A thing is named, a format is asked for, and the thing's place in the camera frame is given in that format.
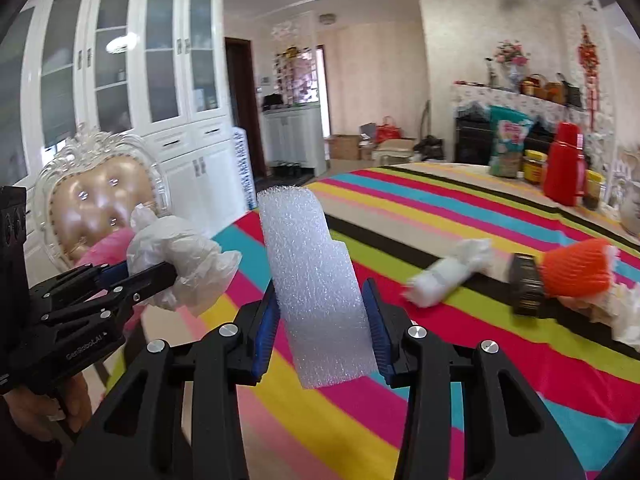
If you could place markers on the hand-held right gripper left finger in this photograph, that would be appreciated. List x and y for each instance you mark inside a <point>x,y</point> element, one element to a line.
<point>265,340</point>

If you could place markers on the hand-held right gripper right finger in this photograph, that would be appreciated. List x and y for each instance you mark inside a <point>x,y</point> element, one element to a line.
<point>382,345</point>

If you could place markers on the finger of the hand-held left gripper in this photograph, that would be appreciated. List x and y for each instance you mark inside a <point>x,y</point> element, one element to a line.
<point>150,280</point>
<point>112,274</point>

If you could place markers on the waste bin with pink bag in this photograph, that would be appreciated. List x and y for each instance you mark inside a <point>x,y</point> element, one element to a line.
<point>107,245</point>

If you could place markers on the white plastic bag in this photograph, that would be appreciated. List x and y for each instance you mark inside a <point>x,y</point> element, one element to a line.
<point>185,260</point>

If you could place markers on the white foam block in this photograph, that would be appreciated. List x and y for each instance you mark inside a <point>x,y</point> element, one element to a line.
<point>310,285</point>

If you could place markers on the black product box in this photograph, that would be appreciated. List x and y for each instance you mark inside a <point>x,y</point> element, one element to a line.
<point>525,285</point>

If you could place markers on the small orange foam net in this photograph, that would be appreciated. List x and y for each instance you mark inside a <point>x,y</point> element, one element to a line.
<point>575,267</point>

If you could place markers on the person's left forearm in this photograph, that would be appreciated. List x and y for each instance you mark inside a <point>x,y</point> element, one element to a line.
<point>20,460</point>

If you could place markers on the person's left hand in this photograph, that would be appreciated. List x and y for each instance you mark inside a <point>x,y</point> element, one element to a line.
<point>30,412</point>

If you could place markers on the striped colourful tablecloth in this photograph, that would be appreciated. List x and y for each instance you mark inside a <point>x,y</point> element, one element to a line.
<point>450,375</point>

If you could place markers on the ornate white tufted chair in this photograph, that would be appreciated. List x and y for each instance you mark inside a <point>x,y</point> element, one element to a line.
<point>100,195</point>

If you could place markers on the white foam net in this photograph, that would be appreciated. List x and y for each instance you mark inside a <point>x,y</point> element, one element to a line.
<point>440,275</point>

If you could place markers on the white blue patterned panel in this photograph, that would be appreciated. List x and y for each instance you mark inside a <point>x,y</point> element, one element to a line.
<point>244,170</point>

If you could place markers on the tall white glass cabinet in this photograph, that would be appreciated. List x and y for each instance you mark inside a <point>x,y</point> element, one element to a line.
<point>170,135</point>

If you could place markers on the row of dark shoes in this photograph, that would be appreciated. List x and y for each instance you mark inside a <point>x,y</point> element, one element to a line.
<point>287,169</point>

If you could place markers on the dark wooden door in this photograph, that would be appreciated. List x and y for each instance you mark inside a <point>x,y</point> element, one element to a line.
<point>242,110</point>

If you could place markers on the cream cushioned chair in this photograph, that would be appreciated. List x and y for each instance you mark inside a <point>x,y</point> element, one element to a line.
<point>395,150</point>

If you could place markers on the cardboard box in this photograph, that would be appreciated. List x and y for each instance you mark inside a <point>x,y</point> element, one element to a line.
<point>344,147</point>

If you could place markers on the dark bag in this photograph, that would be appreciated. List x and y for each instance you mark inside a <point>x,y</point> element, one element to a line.
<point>429,149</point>

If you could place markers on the low white shoe cabinet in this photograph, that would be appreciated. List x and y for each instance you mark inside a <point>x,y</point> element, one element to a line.
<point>295,140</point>

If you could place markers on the grey paper bag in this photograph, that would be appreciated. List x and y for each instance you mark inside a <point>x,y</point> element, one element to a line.
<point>367,132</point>

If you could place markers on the red gift bag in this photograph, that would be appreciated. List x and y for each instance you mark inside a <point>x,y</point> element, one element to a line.
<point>389,131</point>

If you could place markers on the black piano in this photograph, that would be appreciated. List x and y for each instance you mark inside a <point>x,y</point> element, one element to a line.
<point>472,140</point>

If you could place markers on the yellow lidded jar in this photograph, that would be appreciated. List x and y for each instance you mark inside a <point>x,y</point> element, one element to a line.
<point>594,192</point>
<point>534,167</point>

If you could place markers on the teal snack bag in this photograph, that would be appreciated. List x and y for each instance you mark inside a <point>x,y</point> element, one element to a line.
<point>510,145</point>

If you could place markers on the crumpled white paper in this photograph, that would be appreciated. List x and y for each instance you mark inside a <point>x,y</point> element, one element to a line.
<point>622,320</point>

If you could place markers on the red thermos jug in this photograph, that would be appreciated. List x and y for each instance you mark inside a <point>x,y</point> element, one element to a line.
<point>565,170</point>

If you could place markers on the white carved entrance screen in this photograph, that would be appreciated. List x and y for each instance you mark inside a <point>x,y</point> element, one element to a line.
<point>295,70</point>

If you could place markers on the floral lace cloth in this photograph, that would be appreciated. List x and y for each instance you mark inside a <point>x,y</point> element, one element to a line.
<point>475,97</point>

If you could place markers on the wicker basket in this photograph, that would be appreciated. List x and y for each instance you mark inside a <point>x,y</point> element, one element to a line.
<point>554,92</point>
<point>534,87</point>

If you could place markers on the flower vase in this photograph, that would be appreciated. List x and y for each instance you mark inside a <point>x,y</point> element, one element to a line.
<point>511,60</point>

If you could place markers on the round ceiling lamp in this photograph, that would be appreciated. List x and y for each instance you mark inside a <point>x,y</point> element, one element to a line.
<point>327,18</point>

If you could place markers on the red knot hanging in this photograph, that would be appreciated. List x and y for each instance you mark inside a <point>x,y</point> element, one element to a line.
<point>590,60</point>

